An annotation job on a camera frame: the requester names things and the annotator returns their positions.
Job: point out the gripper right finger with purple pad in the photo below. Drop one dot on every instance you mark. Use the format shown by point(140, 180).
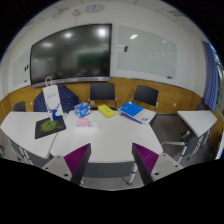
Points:
point(153, 166)

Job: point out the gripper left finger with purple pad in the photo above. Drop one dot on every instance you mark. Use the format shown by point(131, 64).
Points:
point(72, 166)

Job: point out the pink and white power strip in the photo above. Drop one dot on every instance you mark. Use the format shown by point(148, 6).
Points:
point(84, 124)

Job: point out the white table centre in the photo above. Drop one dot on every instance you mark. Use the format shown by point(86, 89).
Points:
point(111, 143)

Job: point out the white table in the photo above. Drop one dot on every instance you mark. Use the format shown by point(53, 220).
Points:
point(111, 143)
point(199, 123)
point(20, 128)

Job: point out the black mat green print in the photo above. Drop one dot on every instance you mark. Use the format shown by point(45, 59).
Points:
point(47, 127)

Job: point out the white box under book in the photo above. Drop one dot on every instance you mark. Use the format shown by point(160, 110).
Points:
point(144, 117)

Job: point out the blue patterned box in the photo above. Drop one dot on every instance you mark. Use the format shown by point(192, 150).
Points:
point(82, 109)

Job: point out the blue book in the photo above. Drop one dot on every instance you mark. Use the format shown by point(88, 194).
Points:
point(130, 109)

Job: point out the white table left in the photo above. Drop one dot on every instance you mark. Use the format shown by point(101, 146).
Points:
point(20, 128)

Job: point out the navy dotted chair back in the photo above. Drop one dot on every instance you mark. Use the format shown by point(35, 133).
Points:
point(67, 97)

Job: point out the yellow box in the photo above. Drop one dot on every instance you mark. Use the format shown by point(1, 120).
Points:
point(106, 111)

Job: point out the white table right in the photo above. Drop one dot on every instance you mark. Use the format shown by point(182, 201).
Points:
point(199, 123)

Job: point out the black chair right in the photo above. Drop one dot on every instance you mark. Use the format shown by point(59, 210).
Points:
point(147, 95)

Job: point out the black chair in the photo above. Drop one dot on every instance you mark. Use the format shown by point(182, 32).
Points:
point(102, 91)
point(147, 95)

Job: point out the white paper bag blue deer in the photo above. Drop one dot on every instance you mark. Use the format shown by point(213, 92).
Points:
point(52, 99)

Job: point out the dark chair far left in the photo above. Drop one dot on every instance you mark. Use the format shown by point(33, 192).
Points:
point(20, 106)

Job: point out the black chair centre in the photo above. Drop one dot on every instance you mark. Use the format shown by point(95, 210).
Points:
point(102, 91)

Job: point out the blue curtain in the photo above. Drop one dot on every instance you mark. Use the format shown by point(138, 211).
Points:
point(211, 92)

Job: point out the left glass whiteboard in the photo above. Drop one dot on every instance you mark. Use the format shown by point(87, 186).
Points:
point(21, 74)

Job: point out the glass whiteboard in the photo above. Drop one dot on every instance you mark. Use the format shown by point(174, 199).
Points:
point(146, 52)
point(21, 74)

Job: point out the right glass whiteboard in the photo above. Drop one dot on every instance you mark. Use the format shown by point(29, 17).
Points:
point(146, 52)

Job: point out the large black wall display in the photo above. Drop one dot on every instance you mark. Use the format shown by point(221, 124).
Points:
point(76, 54)

